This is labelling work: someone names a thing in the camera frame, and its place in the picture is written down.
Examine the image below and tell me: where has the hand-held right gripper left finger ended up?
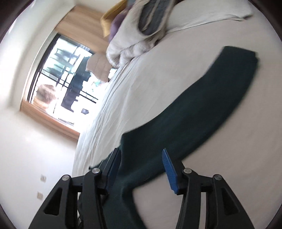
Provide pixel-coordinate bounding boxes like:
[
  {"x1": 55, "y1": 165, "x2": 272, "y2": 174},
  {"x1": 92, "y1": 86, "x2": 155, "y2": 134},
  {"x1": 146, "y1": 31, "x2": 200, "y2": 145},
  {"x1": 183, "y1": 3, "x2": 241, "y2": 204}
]
[{"x1": 28, "y1": 148, "x2": 122, "y2": 229}]

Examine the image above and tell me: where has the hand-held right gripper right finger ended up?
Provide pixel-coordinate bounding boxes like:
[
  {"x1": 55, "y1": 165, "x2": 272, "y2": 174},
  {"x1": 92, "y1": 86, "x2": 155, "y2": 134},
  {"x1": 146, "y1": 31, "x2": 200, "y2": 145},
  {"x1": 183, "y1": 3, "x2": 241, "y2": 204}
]
[{"x1": 162, "y1": 148, "x2": 250, "y2": 229}]

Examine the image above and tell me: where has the dark green garment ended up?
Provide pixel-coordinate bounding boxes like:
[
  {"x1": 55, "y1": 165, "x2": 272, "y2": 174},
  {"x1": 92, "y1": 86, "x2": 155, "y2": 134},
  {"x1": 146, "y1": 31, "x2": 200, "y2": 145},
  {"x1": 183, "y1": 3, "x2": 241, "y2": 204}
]
[{"x1": 89, "y1": 46, "x2": 260, "y2": 229}]

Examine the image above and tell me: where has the white bed sheet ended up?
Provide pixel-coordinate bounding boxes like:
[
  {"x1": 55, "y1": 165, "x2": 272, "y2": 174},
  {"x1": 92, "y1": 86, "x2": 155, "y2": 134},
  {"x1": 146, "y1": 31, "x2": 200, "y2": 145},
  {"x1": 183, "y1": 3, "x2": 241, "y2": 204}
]
[{"x1": 72, "y1": 7, "x2": 281, "y2": 229}]

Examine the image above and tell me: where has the brown patterned hanging garment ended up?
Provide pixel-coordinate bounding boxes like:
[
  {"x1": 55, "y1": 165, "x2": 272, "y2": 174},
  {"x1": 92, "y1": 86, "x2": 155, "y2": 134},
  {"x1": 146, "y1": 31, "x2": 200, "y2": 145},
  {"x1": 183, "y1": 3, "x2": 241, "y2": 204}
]
[{"x1": 36, "y1": 84, "x2": 56, "y2": 104}]

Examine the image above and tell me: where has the beige hanging quilt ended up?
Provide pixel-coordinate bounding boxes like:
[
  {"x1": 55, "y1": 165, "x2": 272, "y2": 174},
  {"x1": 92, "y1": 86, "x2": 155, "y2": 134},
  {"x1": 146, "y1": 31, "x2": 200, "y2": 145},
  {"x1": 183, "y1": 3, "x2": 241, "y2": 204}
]
[{"x1": 86, "y1": 53, "x2": 112, "y2": 83}]

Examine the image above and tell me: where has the crumpled grey-white duvet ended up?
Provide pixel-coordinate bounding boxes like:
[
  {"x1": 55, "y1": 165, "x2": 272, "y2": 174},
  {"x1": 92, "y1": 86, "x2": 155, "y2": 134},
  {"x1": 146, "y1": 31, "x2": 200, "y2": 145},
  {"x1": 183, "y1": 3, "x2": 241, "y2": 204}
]
[{"x1": 106, "y1": 0, "x2": 177, "y2": 67}]

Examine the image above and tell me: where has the purple cloth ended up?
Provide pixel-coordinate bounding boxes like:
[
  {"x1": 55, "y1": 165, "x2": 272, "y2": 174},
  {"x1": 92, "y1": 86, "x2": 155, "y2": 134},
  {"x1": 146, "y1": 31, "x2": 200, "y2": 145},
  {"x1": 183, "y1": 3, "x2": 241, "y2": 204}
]
[{"x1": 108, "y1": 11, "x2": 126, "y2": 42}]

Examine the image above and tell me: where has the yellow pillow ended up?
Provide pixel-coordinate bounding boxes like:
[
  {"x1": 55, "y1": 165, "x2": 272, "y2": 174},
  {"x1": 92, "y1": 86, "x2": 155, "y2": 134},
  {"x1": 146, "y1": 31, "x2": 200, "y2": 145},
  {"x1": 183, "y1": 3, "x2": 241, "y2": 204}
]
[{"x1": 100, "y1": 0, "x2": 128, "y2": 38}]

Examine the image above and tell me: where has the grey-blue cushion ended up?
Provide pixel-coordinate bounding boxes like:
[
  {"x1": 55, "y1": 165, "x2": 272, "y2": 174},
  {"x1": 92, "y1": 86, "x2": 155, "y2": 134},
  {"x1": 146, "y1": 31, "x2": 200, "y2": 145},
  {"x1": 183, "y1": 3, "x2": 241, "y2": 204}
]
[{"x1": 138, "y1": 0, "x2": 177, "y2": 37}]

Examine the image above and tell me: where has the white pillow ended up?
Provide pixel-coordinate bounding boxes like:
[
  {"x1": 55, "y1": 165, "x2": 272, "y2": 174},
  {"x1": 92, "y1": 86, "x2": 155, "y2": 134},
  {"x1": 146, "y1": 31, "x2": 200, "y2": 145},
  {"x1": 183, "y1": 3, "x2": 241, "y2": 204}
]
[{"x1": 165, "y1": 0, "x2": 254, "y2": 33}]

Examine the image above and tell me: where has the window with wooden frame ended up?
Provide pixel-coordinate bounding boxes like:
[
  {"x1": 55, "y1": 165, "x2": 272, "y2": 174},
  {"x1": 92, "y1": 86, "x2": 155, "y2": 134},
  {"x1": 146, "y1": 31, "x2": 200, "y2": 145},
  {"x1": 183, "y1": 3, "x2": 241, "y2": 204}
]
[{"x1": 20, "y1": 5, "x2": 117, "y2": 141}]

